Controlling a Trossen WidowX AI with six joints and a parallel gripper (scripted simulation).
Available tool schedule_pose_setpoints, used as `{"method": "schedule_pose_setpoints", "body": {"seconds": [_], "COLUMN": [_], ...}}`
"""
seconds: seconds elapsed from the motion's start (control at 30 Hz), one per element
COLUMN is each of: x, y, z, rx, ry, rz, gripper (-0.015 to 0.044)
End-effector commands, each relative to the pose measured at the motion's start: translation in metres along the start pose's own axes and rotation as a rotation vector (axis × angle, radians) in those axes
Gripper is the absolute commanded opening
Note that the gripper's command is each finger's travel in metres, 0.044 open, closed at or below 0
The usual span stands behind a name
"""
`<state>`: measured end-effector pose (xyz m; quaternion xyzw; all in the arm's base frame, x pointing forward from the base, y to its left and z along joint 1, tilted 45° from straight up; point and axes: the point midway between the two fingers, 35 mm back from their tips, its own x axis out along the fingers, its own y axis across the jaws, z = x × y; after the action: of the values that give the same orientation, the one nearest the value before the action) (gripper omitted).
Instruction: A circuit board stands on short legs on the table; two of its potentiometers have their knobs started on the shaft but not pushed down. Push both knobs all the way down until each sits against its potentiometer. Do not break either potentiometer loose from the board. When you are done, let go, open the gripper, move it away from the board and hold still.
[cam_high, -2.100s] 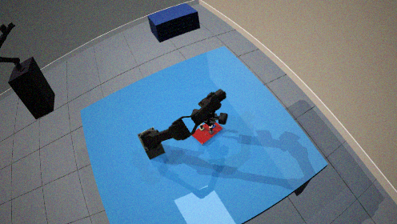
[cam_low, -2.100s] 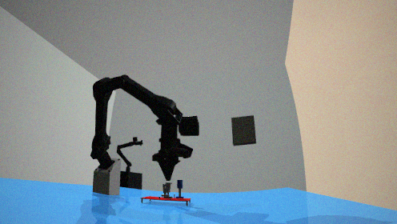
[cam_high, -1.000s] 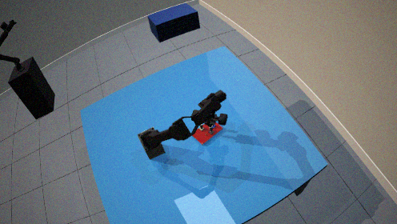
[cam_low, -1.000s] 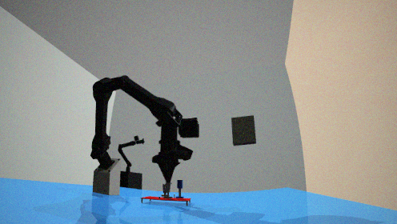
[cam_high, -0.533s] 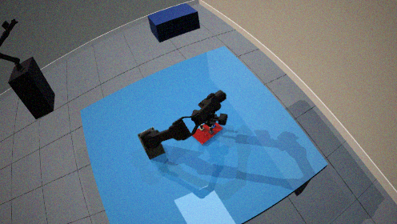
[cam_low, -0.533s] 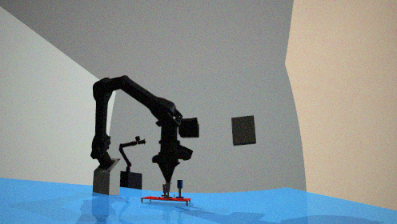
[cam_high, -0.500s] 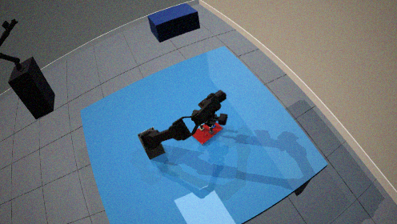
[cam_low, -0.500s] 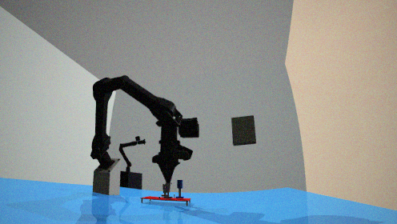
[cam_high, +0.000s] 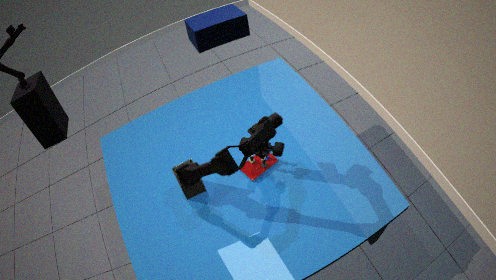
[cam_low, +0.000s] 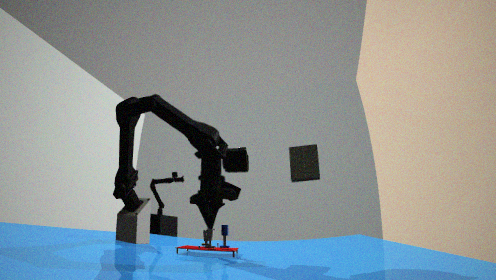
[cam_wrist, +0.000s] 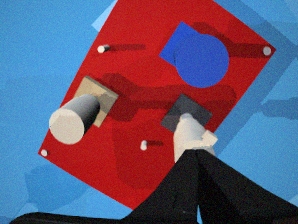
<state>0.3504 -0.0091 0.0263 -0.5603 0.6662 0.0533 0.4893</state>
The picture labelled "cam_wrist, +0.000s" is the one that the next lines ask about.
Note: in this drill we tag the red circuit board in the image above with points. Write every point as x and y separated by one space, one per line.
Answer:
176 69

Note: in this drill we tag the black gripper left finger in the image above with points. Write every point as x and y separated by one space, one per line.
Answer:
175 201

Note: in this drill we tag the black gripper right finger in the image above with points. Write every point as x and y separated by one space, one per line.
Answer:
227 197

